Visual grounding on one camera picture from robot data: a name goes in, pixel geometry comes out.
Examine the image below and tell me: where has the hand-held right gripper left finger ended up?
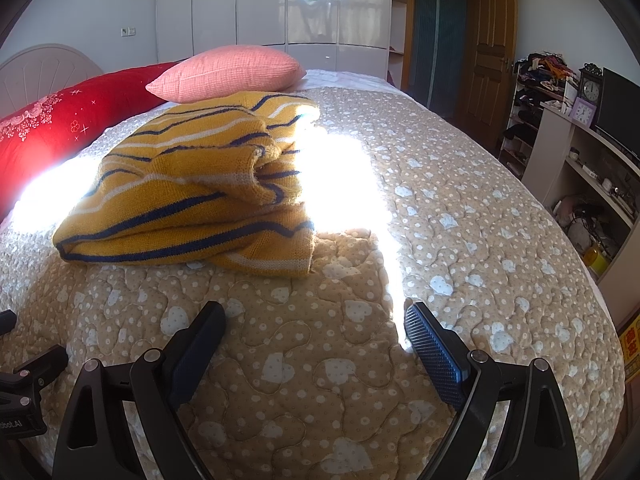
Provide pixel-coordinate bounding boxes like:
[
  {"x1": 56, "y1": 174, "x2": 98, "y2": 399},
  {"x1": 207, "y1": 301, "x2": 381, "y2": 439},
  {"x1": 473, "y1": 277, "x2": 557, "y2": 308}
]
[{"x1": 52, "y1": 301, "x2": 227, "y2": 480}]

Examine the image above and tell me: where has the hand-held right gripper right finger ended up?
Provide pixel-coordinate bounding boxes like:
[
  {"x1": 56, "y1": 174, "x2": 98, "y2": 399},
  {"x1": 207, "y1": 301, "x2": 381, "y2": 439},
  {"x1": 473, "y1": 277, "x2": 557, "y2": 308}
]
[{"x1": 404, "y1": 302, "x2": 581, "y2": 480}]

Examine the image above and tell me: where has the yellow striped knit sweater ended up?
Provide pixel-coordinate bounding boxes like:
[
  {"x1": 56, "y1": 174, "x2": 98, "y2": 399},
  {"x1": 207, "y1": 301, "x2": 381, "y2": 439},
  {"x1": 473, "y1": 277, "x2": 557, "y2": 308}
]
[{"x1": 52, "y1": 91, "x2": 321, "y2": 278}]

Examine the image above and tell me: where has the beige quilted heart-print blanket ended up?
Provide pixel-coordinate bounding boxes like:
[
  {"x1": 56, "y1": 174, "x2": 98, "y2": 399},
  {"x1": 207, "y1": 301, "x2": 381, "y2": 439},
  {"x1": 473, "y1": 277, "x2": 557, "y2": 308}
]
[{"x1": 0, "y1": 85, "x2": 628, "y2": 480}]

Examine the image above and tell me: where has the yellow plastic container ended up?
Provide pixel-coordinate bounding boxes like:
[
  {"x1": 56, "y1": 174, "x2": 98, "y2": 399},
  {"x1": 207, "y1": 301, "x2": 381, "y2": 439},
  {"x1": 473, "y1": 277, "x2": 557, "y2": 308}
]
[{"x1": 585, "y1": 247, "x2": 612, "y2": 279}]

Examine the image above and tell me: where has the red floral pillow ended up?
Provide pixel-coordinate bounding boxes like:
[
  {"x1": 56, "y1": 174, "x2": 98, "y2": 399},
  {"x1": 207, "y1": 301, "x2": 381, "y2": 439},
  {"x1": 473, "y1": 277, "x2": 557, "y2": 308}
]
[{"x1": 0, "y1": 62, "x2": 183, "y2": 216}]

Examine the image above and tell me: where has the white desk shelf unit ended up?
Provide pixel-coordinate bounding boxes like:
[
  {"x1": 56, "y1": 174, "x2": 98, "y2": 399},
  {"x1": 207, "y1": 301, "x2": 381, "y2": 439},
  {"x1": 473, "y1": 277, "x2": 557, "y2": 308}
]
[{"x1": 522, "y1": 100, "x2": 640, "y2": 331}]

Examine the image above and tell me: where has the white fan-pattern headboard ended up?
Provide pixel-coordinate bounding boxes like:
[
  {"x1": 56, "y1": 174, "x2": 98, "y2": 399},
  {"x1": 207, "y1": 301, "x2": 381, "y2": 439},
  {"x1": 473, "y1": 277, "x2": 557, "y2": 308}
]
[{"x1": 0, "y1": 43, "x2": 105, "y2": 121}]

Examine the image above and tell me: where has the cluttered shoe rack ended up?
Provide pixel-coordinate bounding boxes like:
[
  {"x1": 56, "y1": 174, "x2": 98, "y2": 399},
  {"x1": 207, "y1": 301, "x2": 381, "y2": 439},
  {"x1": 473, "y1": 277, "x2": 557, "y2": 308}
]
[{"x1": 500, "y1": 52, "x2": 581, "y2": 181}]

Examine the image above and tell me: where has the purple square clock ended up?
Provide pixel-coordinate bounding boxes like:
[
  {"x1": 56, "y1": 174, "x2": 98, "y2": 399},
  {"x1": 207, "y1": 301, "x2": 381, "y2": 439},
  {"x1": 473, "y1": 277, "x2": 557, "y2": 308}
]
[{"x1": 570, "y1": 97, "x2": 598, "y2": 128}]

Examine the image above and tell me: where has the pink ribbed pillow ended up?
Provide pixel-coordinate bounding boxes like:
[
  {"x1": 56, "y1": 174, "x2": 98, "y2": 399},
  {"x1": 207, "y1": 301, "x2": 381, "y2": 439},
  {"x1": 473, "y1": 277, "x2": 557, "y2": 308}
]
[{"x1": 146, "y1": 45, "x2": 307, "y2": 103}]

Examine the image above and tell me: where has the white bed sheet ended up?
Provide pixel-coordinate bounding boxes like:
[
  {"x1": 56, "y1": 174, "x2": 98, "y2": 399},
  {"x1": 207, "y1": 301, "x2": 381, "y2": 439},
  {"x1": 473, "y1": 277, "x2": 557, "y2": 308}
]
[{"x1": 282, "y1": 69, "x2": 401, "y2": 95}]

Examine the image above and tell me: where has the brown wooden door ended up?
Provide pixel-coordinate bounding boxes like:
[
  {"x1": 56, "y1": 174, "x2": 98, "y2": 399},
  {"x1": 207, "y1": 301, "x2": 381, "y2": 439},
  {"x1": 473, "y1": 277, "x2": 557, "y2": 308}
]
[{"x1": 462, "y1": 0, "x2": 518, "y2": 148}]

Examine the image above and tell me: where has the black ornate table clock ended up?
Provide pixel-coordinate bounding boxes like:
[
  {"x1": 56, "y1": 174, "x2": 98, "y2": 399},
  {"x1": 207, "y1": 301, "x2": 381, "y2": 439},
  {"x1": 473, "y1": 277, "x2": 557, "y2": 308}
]
[{"x1": 578, "y1": 62, "x2": 604, "y2": 111}]

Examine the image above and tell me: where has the black flat screen television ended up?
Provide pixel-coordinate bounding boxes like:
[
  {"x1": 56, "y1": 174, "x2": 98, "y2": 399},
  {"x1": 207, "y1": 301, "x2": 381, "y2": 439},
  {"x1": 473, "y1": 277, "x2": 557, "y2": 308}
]
[{"x1": 594, "y1": 67, "x2": 640, "y2": 157}]

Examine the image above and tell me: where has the dark doorway screen curtain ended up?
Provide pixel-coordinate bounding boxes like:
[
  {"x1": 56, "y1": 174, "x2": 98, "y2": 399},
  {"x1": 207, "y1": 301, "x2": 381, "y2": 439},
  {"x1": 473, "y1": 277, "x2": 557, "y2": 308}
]
[{"x1": 412, "y1": 0, "x2": 472, "y2": 120}]

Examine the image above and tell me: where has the glossy white wardrobe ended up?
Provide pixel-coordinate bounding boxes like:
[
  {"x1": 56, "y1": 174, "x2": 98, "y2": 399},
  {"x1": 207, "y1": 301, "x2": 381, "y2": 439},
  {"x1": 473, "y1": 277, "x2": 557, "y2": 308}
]
[{"x1": 156, "y1": 0, "x2": 407, "y2": 81}]

